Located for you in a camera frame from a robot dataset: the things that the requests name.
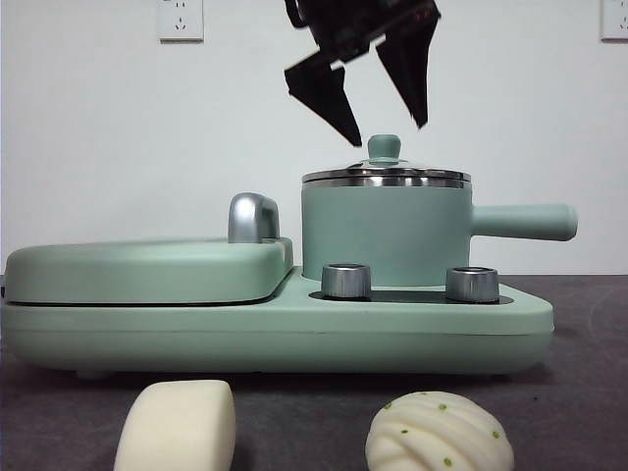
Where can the green breakfast machine base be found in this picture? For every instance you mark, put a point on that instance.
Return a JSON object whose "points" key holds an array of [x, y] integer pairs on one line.
{"points": [[294, 333]]}

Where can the white bun with green dots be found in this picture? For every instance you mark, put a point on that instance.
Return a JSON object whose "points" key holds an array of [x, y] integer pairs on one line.
{"points": [[436, 436]]}

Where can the glass pot lid green knob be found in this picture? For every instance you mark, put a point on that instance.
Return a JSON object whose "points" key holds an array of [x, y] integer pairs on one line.
{"points": [[384, 147]]}

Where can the silver control knob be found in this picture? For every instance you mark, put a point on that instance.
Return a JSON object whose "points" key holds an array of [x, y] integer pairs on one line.
{"points": [[346, 282], [472, 284]]}

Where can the white wall socket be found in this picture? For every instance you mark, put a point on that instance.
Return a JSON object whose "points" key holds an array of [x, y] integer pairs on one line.
{"points": [[615, 19], [180, 22]]}

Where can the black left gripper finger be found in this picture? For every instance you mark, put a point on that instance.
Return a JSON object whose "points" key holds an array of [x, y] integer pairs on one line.
{"points": [[412, 68], [324, 93]]}

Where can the plain white steamed bun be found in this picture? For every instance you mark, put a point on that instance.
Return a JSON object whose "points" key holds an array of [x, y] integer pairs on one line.
{"points": [[176, 427]]}

